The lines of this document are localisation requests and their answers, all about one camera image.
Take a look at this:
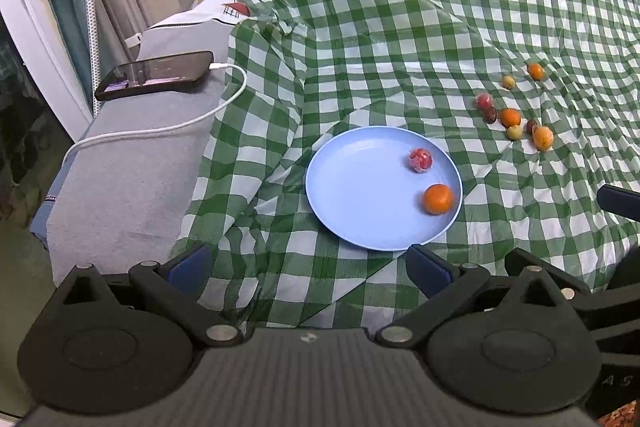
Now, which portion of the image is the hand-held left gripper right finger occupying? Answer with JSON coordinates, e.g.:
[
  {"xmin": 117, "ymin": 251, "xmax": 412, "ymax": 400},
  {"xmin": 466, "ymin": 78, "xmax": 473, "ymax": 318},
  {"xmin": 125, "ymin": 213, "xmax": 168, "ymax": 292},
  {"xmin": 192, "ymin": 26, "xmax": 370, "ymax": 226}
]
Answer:
[{"xmin": 375, "ymin": 244, "xmax": 579, "ymax": 349}]

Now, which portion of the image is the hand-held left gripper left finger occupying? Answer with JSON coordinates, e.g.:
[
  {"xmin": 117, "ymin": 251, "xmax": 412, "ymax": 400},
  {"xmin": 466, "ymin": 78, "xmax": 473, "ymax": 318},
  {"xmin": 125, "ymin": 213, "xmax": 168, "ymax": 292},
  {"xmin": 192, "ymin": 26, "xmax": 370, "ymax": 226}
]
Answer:
[{"xmin": 50, "ymin": 243, "xmax": 243, "ymax": 349}]

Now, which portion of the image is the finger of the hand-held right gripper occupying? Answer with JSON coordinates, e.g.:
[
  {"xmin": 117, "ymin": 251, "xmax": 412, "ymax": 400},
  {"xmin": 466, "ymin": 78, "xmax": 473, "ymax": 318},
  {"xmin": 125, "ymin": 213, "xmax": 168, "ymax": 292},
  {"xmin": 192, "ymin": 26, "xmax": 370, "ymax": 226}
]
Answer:
[{"xmin": 596, "ymin": 184, "xmax": 640, "ymax": 223}]

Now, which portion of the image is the plastic-wrapped orange fruit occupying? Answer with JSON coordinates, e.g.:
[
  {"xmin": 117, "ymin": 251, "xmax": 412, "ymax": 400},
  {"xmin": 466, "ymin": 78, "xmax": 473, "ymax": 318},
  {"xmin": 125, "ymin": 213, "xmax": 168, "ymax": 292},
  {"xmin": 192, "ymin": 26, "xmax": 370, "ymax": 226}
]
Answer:
[{"xmin": 532, "ymin": 126, "xmax": 555, "ymax": 152}]

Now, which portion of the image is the blue plate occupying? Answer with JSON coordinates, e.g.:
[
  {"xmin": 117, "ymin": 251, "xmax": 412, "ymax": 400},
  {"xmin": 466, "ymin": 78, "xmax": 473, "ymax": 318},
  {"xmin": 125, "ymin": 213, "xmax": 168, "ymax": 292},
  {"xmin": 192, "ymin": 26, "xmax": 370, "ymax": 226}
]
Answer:
[{"xmin": 305, "ymin": 127, "xmax": 463, "ymax": 252}]

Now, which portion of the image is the orange patterned cloth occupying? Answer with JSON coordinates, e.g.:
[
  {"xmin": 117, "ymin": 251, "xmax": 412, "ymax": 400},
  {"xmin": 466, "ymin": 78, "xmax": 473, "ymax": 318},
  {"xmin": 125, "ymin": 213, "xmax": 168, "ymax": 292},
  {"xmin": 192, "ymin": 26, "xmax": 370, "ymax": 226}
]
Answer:
[{"xmin": 605, "ymin": 406, "xmax": 640, "ymax": 427}]

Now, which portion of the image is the grey blanket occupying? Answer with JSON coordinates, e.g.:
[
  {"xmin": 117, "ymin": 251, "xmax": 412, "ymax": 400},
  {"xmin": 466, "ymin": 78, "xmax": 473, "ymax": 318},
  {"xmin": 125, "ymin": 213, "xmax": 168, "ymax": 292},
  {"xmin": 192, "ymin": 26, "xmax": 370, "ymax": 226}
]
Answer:
[{"xmin": 30, "ymin": 19, "xmax": 236, "ymax": 303}]

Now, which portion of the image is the black smartphone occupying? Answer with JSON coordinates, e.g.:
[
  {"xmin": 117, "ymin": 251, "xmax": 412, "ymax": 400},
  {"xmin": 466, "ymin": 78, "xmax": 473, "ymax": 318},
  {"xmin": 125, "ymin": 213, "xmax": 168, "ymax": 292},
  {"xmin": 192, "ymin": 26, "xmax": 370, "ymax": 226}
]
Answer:
[{"xmin": 94, "ymin": 51, "xmax": 215, "ymax": 102}]

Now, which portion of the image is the green checked tablecloth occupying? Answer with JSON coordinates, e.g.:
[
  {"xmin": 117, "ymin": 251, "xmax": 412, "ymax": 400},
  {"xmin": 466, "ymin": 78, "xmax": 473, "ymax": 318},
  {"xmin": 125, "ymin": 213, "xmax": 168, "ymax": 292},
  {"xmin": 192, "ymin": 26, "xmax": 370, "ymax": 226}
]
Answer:
[{"xmin": 170, "ymin": 0, "xmax": 640, "ymax": 328}]

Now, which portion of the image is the black dotted pole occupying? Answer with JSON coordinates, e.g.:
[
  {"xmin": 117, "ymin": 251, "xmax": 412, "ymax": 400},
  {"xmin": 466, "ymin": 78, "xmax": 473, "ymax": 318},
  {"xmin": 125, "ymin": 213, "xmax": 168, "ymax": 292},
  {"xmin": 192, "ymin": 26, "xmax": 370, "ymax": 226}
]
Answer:
[{"xmin": 70, "ymin": 0, "xmax": 101, "ymax": 118}]

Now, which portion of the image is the white pillow with red print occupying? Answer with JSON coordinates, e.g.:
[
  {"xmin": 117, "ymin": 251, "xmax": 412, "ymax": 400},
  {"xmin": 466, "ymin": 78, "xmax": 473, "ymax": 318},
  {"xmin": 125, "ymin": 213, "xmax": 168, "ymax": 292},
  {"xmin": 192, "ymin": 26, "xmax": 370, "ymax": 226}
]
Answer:
[{"xmin": 147, "ymin": 0, "xmax": 251, "ymax": 30}]

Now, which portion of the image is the white charging cable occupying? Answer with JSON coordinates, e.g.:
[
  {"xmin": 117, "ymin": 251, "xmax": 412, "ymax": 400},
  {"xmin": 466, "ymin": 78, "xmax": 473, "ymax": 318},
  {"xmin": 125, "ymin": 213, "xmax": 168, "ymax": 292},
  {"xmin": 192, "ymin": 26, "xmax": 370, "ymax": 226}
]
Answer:
[{"xmin": 62, "ymin": 62, "xmax": 248, "ymax": 168}]

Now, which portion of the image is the white door frame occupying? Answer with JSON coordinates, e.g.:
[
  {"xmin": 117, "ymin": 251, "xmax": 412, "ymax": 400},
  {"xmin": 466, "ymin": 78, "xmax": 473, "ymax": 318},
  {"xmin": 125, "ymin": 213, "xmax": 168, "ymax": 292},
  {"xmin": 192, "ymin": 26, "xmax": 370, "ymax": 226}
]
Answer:
[{"xmin": 0, "ymin": 0, "xmax": 96, "ymax": 122}]

